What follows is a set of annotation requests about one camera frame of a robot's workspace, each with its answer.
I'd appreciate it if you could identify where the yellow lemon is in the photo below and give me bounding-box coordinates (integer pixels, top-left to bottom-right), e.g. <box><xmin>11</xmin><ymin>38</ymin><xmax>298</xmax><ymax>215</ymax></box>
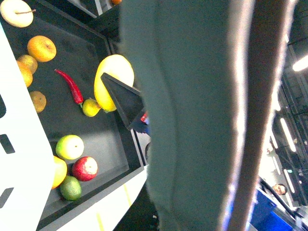
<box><xmin>94</xmin><ymin>54</ymin><xmax>135</xmax><ymax>113</ymax></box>

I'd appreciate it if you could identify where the red chili pepper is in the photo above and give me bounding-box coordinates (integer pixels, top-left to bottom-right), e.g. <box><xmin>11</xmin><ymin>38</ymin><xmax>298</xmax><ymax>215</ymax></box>
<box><xmin>54</xmin><ymin>69</ymin><xmax>84</xmax><ymax>106</ymax></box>

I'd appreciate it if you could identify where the brown kiwi fruit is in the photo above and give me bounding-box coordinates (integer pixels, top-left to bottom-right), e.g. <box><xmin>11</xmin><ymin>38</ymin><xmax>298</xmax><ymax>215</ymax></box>
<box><xmin>29</xmin><ymin>91</ymin><xmax>47</xmax><ymax>113</ymax></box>

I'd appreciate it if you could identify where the person with glasses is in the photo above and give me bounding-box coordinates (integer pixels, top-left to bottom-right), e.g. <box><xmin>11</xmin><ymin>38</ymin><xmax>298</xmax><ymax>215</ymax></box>
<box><xmin>272</xmin><ymin>183</ymin><xmax>288</xmax><ymax>195</ymax></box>

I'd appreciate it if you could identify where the small yellow green pear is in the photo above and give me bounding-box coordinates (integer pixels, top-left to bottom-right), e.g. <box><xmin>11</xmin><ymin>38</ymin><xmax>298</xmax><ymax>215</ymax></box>
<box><xmin>81</xmin><ymin>98</ymin><xmax>101</xmax><ymax>117</ymax></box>

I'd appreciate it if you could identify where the pale yellow pear with stem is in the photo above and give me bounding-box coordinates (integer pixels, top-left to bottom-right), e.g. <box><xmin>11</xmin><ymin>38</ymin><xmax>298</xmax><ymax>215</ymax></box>
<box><xmin>0</xmin><ymin>0</ymin><xmax>36</xmax><ymax>28</ymax></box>

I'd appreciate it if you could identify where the green apple lower tray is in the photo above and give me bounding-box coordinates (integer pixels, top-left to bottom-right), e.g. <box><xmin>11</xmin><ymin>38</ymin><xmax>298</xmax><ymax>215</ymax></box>
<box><xmin>55</xmin><ymin>135</ymin><xmax>84</xmax><ymax>160</ymax></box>

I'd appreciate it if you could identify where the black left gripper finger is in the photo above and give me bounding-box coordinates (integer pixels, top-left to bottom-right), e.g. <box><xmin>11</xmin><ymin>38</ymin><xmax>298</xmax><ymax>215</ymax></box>
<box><xmin>101</xmin><ymin>73</ymin><xmax>145</xmax><ymax>130</ymax></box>

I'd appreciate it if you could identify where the red apple lower tray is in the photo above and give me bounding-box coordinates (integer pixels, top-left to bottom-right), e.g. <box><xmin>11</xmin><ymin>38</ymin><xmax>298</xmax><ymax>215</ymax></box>
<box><xmin>72</xmin><ymin>156</ymin><xmax>98</xmax><ymax>181</ymax></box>

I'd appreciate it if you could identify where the golden round pear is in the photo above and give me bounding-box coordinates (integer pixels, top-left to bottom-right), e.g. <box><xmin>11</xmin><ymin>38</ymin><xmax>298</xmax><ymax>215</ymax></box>
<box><xmin>27</xmin><ymin>36</ymin><xmax>57</xmax><ymax>63</ymax></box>

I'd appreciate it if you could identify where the yellow orange apple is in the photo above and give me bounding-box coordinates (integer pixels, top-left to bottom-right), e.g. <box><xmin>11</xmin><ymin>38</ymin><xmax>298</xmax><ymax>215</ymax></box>
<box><xmin>16</xmin><ymin>61</ymin><xmax>33</xmax><ymax>87</ymax></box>

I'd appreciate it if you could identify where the large orange lower tray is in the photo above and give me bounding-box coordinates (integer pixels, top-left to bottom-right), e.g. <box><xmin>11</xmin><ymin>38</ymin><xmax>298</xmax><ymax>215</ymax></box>
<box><xmin>51</xmin><ymin>156</ymin><xmax>67</xmax><ymax>190</ymax></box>

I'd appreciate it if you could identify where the green avocado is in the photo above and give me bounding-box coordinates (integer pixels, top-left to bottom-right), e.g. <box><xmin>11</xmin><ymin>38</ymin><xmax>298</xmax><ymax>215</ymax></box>
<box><xmin>60</xmin><ymin>176</ymin><xmax>82</xmax><ymax>201</ymax></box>

